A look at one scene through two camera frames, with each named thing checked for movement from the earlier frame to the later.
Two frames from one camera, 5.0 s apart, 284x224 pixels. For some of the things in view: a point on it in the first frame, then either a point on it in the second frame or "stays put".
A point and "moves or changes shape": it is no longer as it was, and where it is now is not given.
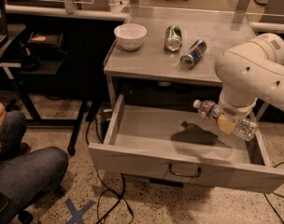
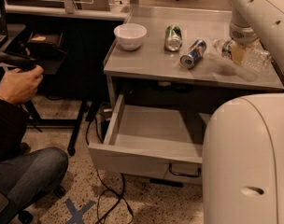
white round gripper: [234, 112] → [244, 35]
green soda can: [173, 38] stays put
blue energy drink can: [193, 55] stays put
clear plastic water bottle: [246, 129] moves or changes shape
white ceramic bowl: [130, 35] stays put
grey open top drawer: [181, 145] stays put
